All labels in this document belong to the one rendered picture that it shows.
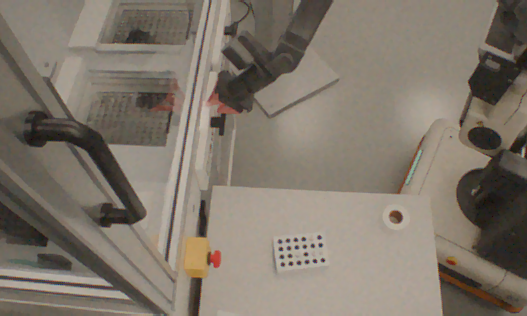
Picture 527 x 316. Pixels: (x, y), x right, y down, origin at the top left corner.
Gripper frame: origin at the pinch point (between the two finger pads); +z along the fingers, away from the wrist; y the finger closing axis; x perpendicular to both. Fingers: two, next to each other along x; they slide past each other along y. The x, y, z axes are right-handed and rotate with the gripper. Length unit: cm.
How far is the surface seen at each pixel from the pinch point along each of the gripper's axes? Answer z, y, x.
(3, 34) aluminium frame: -49, 45, 44
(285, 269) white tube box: -4.2, -23.9, 35.1
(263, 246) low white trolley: 2.3, -22.2, 28.7
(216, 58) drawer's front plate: 0.5, 1.6, -15.1
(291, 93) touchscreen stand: 52, -74, -76
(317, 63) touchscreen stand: 43, -84, -98
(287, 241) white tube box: -2.5, -25.6, 27.4
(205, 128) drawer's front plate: 0.2, 0.9, 7.0
